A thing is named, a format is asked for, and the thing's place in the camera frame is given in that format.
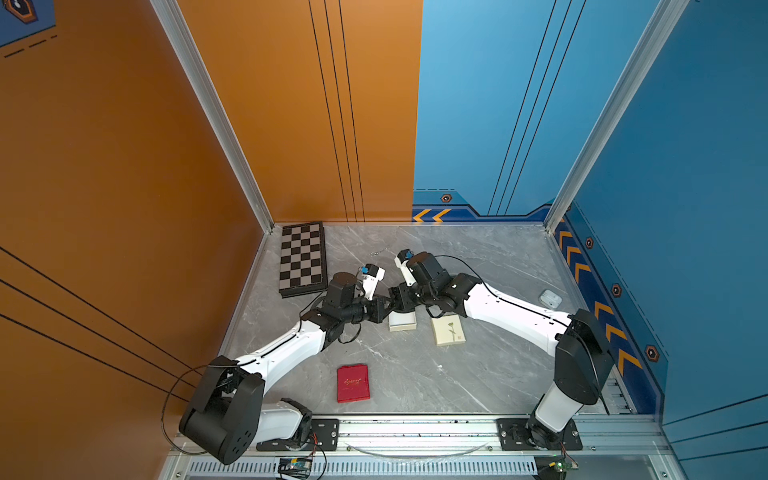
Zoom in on silver aluminium corner post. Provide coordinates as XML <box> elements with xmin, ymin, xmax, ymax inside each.
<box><xmin>543</xmin><ymin>0</ymin><xmax>690</xmax><ymax>234</ymax></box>
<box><xmin>150</xmin><ymin>0</ymin><xmax>274</xmax><ymax>233</ymax></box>

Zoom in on silver aluminium corner post right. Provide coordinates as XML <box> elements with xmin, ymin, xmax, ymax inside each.
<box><xmin>543</xmin><ymin>0</ymin><xmax>690</xmax><ymax>234</ymax></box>

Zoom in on white earbuds case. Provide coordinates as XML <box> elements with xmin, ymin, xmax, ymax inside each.
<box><xmin>539</xmin><ymin>289</ymin><xmax>563</xmax><ymax>310</ymax></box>

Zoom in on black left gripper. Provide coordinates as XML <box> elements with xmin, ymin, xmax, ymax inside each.
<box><xmin>340</xmin><ymin>293</ymin><xmax>399</xmax><ymax>325</ymax></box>

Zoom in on cream jewelry box base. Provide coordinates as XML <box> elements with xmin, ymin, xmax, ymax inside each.
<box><xmin>388</xmin><ymin>312</ymin><xmax>417</xmax><ymax>332</ymax></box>

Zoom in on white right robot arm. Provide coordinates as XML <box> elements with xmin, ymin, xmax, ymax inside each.
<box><xmin>389</xmin><ymin>273</ymin><xmax>614</xmax><ymax>450</ymax></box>

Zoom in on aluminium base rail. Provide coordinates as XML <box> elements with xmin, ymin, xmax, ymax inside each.
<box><xmin>159</xmin><ymin>414</ymin><xmax>685</xmax><ymax>479</ymax></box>

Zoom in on right green circuit board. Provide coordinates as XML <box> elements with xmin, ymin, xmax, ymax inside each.
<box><xmin>533</xmin><ymin>457</ymin><xmax>579</xmax><ymax>480</ymax></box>

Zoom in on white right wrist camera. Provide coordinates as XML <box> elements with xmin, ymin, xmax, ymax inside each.
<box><xmin>395</xmin><ymin>249</ymin><xmax>417</xmax><ymax>287</ymax></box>

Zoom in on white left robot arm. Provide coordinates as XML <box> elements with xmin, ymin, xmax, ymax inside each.
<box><xmin>178</xmin><ymin>272</ymin><xmax>402</xmax><ymax>465</ymax></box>

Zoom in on black and silver chessboard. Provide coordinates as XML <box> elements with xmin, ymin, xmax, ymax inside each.
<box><xmin>278</xmin><ymin>221</ymin><xmax>328</xmax><ymax>298</ymax></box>

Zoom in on silver aluminium corner post left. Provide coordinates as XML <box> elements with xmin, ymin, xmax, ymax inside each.
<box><xmin>150</xmin><ymin>0</ymin><xmax>274</xmax><ymax>233</ymax></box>

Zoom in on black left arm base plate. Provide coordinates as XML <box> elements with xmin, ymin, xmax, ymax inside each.
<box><xmin>256</xmin><ymin>418</ymin><xmax>340</xmax><ymax>452</ymax></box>

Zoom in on left green circuit board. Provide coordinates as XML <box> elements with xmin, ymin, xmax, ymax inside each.
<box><xmin>276</xmin><ymin>457</ymin><xmax>313</xmax><ymax>480</ymax></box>

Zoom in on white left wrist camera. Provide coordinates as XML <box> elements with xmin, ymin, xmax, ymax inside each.
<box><xmin>360</xmin><ymin>263</ymin><xmax>385</xmax><ymax>301</ymax></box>

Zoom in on cream booklet with flower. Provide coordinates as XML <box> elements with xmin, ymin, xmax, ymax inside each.
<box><xmin>431</xmin><ymin>314</ymin><xmax>466</xmax><ymax>346</ymax></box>

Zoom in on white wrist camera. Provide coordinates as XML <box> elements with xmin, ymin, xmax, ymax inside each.
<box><xmin>360</xmin><ymin>263</ymin><xmax>385</xmax><ymax>301</ymax></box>
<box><xmin>395</xmin><ymin>249</ymin><xmax>417</xmax><ymax>287</ymax></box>

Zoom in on green circuit board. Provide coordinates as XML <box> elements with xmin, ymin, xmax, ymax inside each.
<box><xmin>276</xmin><ymin>457</ymin><xmax>313</xmax><ymax>480</ymax></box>
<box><xmin>533</xmin><ymin>457</ymin><xmax>579</xmax><ymax>480</ymax></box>

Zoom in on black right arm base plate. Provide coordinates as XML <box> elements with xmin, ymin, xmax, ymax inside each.
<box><xmin>496</xmin><ymin>418</ymin><xmax>583</xmax><ymax>451</ymax></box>

